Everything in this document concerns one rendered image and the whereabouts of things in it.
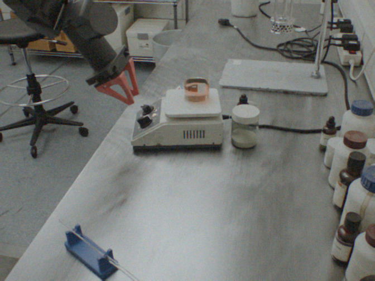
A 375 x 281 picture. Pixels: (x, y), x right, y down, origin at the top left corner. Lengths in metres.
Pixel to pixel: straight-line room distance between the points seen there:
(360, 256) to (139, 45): 2.64
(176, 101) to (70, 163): 1.39
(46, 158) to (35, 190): 0.27
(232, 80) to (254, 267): 0.66
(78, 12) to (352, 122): 0.56
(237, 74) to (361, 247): 0.73
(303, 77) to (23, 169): 1.55
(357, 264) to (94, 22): 0.56
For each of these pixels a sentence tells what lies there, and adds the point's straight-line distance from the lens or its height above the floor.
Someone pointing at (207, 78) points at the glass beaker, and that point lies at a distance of 0.86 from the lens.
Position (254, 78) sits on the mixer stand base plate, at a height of 0.76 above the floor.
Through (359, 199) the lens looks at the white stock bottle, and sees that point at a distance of 0.65.
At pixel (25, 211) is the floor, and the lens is 1.99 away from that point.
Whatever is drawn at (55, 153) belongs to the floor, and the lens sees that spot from 2.32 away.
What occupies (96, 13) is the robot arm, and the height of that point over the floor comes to 1.06.
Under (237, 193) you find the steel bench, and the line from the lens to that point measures 0.77.
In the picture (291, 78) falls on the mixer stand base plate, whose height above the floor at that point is 0.76.
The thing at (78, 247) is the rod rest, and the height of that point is 0.76.
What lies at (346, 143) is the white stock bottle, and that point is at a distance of 0.77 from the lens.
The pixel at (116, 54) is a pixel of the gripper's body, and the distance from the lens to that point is 0.82.
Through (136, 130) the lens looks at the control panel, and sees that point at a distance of 0.89.
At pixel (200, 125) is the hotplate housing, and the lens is 0.85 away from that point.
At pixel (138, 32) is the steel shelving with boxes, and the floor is 0.32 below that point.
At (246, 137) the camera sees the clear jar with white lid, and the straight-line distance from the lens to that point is 0.87.
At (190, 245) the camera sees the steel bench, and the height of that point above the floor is 0.75.
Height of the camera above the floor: 1.25
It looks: 33 degrees down
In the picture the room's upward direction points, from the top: 2 degrees counter-clockwise
